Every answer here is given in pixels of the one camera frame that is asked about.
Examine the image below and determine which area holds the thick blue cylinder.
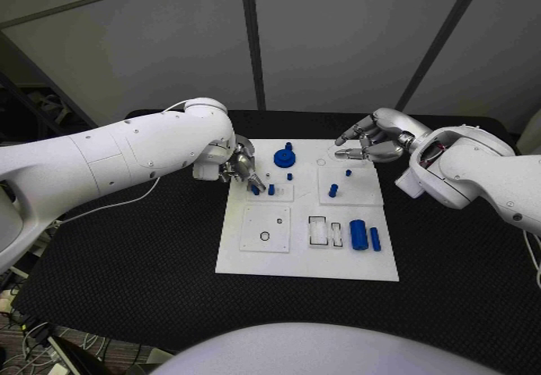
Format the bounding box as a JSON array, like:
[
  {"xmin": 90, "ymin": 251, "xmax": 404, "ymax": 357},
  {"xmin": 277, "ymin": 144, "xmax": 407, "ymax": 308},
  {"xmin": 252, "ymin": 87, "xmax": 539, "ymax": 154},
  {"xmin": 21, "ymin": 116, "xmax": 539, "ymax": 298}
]
[{"xmin": 348, "ymin": 219, "xmax": 370, "ymax": 252}]

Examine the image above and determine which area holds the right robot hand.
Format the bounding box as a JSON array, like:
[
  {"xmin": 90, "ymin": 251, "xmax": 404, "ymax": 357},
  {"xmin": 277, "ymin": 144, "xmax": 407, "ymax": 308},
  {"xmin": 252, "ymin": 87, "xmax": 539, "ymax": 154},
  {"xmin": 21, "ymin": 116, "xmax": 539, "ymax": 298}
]
[{"xmin": 334, "ymin": 107, "xmax": 433, "ymax": 163}]

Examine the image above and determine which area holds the white cable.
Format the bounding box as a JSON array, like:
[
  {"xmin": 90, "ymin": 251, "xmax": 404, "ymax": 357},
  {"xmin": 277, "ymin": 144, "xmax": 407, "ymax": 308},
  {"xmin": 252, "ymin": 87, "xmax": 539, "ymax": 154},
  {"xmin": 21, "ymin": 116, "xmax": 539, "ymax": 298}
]
[
  {"xmin": 523, "ymin": 229, "xmax": 541, "ymax": 290},
  {"xmin": 54, "ymin": 176, "xmax": 164, "ymax": 227}
]

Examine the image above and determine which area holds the blue gear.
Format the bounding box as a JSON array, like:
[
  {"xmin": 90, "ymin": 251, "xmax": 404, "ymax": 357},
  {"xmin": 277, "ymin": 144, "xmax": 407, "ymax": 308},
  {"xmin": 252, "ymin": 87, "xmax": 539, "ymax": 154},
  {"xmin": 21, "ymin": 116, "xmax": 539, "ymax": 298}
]
[{"xmin": 272, "ymin": 141, "xmax": 298, "ymax": 169}]

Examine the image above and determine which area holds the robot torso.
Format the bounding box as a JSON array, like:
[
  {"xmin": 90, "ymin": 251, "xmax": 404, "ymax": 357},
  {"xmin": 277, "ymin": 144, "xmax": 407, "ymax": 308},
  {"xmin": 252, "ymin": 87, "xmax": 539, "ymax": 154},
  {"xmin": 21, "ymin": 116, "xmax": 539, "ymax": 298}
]
[{"xmin": 148, "ymin": 322, "xmax": 501, "ymax": 375}]

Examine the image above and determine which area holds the white task board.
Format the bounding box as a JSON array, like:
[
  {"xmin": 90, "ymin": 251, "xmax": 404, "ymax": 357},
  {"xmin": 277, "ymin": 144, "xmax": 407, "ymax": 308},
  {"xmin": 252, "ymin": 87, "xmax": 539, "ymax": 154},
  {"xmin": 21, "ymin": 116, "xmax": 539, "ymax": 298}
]
[{"xmin": 214, "ymin": 138, "xmax": 402, "ymax": 283}]

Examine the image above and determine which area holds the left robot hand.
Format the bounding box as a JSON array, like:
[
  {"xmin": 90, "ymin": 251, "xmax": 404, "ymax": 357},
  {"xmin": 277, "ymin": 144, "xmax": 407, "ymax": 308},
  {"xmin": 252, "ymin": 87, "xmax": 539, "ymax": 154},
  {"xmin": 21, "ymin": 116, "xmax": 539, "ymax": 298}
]
[{"xmin": 218, "ymin": 134, "xmax": 267, "ymax": 193}]

